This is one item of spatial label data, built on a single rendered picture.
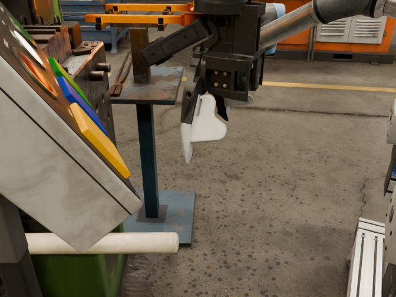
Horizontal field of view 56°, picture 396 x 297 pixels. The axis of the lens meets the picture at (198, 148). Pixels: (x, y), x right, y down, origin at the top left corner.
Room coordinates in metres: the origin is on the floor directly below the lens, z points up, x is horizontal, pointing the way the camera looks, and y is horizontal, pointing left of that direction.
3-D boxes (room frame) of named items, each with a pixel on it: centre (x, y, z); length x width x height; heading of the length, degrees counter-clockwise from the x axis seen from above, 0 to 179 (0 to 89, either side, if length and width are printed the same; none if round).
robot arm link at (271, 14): (1.54, -0.28, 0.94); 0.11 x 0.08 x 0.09; 87
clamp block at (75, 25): (1.13, 0.42, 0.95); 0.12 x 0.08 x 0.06; 90
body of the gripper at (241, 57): (0.49, -0.04, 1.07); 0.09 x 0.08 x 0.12; 66
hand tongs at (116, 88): (1.57, 0.32, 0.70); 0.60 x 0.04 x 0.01; 2
